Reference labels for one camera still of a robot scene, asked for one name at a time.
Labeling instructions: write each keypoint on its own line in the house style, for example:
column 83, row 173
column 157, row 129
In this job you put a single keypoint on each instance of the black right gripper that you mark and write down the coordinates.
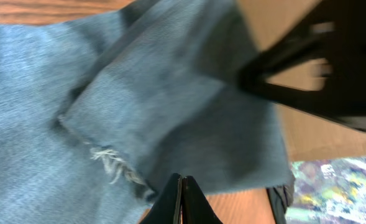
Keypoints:
column 336, row 41

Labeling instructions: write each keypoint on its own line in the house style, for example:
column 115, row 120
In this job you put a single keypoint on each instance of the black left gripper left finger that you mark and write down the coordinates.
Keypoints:
column 167, row 208

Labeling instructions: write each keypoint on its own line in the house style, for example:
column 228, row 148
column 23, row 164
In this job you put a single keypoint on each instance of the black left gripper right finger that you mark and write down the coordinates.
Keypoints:
column 195, row 207

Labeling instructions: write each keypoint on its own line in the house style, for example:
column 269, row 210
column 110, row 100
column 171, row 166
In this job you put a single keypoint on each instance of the light blue denim jeans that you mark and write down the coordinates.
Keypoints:
column 97, row 113

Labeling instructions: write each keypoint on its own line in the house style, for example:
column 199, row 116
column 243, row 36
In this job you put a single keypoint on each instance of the black garment with white tag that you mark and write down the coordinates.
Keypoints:
column 280, row 198

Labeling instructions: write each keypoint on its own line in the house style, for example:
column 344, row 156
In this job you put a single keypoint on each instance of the colourful patterned cloth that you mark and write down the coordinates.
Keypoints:
column 329, row 191

